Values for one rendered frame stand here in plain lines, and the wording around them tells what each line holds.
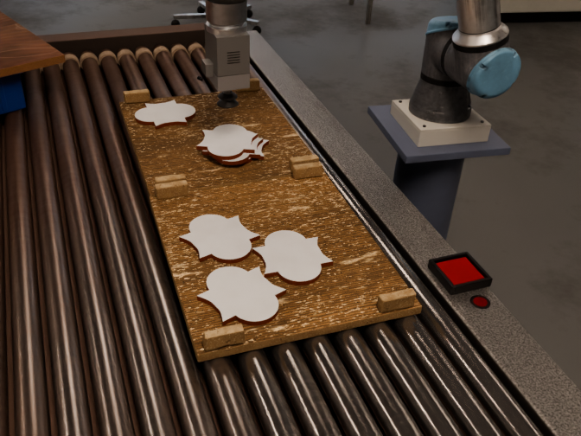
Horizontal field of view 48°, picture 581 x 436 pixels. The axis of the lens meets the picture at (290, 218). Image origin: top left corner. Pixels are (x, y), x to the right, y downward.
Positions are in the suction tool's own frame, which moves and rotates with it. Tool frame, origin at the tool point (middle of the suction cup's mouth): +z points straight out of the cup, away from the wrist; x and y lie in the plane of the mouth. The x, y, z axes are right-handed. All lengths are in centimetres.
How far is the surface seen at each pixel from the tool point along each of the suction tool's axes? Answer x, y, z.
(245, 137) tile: 3.6, 0.1, 8.0
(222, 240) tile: -10.2, 29.9, 9.9
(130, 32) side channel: -7, -71, 9
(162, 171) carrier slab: -14.5, 3.8, 10.9
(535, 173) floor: 183, -94, 105
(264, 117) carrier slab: 12.4, -12.8, 10.9
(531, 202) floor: 164, -74, 105
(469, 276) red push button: 26, 50, 12
